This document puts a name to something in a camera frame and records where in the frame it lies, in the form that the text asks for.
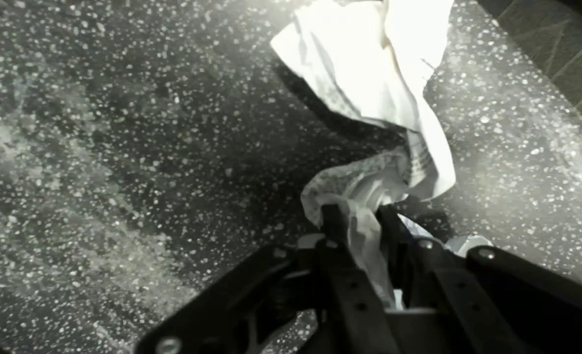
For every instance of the large white paper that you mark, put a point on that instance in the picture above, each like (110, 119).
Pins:
(375, 71)

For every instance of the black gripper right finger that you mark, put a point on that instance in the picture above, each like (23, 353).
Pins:
(487, 301)

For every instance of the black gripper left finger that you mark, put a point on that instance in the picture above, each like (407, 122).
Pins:
(303, 296)

